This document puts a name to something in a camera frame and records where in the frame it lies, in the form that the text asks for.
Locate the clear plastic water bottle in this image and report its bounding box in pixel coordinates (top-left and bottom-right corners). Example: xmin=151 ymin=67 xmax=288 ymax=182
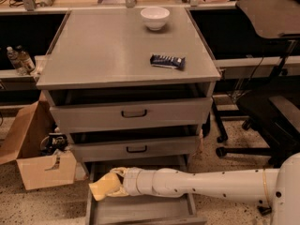
xmin=7 ymin=47 xmax=27 ymax=76

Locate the grey drawer cabinet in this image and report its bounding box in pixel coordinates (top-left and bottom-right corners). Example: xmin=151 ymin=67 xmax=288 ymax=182
xmin=36 ymin=6 xmax=222 ymax=173

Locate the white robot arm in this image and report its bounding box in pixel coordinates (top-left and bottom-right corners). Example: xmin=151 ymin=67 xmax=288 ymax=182
xmin=89 ymin=153 xmax=300 ymax=225

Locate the grey middle drawer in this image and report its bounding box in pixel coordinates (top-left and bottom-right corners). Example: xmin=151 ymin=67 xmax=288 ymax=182
xmin=69 ymin=131 xmax=200 ymax=162

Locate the black office chair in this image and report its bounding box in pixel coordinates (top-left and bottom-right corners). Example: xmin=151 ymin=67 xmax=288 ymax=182
xmin=216 ymin=0 xmax=300 ymax=168

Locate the dark capped plastic bottle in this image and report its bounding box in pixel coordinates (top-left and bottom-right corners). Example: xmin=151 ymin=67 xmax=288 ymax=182
xmin=16 ymin=45 xmax=36 ymax=72

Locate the grey drawer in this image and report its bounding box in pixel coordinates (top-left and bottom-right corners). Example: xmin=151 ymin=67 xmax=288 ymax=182
xmin=50 ymin=97 xmax=212 ymax=133
xmin=85 ymin=156 xmax=207 ymax=225
xmin=69 ymin=131 xmax=200 ymax=162

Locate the grey top drawer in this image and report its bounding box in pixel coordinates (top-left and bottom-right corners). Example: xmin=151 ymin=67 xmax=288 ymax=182
xmin=50 ymin=97 xmax=212 ymax=133

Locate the yellow sponge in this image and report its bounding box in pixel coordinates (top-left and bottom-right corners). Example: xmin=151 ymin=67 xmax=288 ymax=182
xmin=96 ymin=173 xmax=121 ymax=194

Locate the brown cardboard box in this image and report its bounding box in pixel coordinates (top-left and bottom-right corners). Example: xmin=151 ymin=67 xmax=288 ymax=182
xmin=0 ymin=96 xmax=77 ymax=190

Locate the black gadget in box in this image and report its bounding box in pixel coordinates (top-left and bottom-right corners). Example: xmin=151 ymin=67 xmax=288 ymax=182
xmin=40 ymin=133 xmax=68 ymax=156

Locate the grey bottom drawer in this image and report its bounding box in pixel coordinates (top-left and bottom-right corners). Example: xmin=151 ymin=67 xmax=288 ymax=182
xmin=85 ymin=156 xmax=207 ymax=225

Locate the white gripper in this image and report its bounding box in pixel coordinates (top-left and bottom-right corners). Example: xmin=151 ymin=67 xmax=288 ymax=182
xmin=88 ymin=167 xmax=145 ymax=203

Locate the blue snack bar wrapper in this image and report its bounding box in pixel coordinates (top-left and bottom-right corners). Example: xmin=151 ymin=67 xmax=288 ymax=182
xmin=150 ymin=54 xmax=186 ymax=69

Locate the white ceramic bowl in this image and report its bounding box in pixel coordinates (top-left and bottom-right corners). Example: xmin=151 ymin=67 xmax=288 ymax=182
xmin=141 ymin=7 xmax=170 ymax=31

